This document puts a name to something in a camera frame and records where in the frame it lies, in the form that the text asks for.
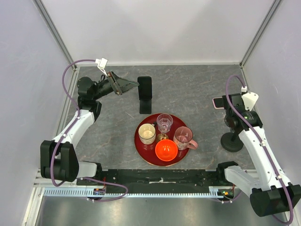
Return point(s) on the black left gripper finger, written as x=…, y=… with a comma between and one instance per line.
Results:
x=121, y=81
x=126, y=86

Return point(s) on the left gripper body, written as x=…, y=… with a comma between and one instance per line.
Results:
x=114, y=86

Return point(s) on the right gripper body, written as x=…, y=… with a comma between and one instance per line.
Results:
x=225, y=118

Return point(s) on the black cased phone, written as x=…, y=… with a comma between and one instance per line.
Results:
x=145, y=87

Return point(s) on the black round-base clamp stand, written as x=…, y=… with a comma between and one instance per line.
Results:
x=231, y=142

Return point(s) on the pink cased phone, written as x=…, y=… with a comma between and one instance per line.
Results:
x=218, y=103

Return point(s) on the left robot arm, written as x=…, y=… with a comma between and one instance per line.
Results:
x=58, y=160

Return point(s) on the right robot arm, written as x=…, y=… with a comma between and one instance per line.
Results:
x=272, y=192

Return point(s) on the black folding phone stand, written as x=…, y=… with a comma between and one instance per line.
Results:
x=145, y=106

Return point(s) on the clear faceted glass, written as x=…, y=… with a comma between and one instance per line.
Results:
x=164, y=122

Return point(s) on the cream ceramic cup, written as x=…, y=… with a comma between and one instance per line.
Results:
x=147, y=133

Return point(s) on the pink ghost mug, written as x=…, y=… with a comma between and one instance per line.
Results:
x=183, y=138

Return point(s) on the red round tray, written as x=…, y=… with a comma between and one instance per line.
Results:
x=148, y=152

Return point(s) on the orange bowl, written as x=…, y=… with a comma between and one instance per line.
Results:
x=166, y=150

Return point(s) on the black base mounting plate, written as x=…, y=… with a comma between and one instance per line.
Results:
x=163, y=179

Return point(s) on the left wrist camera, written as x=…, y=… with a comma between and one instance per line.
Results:
x=101, y=65

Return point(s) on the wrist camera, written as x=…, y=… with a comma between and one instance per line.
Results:
x=101, y=65
x=249, y=98

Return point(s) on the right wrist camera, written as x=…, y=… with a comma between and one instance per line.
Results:
x=249, y=98

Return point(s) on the grey slotted cable duct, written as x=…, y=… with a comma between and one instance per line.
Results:
x=203, y=192

